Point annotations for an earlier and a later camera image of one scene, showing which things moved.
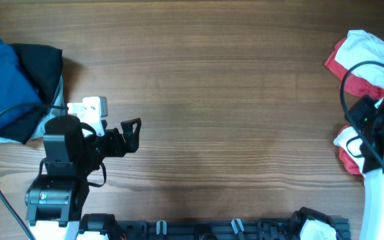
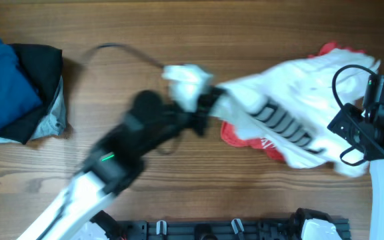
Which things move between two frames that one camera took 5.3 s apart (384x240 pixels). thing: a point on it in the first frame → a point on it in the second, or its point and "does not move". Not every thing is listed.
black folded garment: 43,65 does not move
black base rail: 219,229 does not move
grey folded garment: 57,108 does not move
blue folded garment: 7,94 does not move
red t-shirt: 349,162 → 236,136
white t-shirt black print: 366,55 → 291,108
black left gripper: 119,143 → 204,111
